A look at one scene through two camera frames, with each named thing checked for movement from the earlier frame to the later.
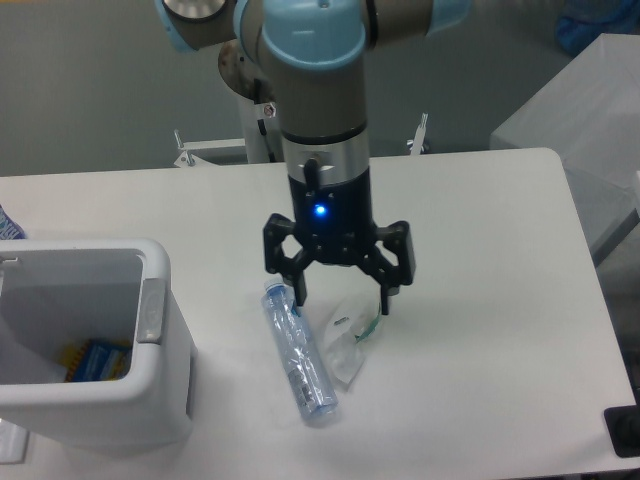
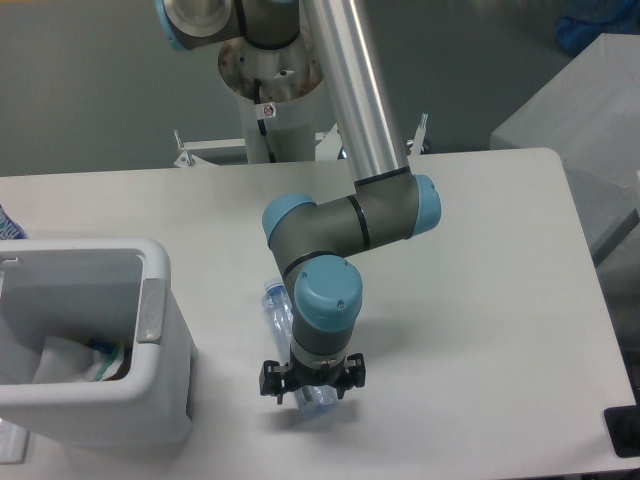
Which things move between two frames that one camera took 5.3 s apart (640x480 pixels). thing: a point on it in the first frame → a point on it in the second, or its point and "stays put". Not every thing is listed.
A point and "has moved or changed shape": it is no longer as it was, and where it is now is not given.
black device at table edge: [623, 424] stays put
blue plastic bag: [579, 22] stays put
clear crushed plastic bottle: [298, 352] stays put
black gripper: [339, 225] → [297, 376]
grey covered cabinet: [588, 115] stays put
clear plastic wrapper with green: [349, 319] has moved or changed shape
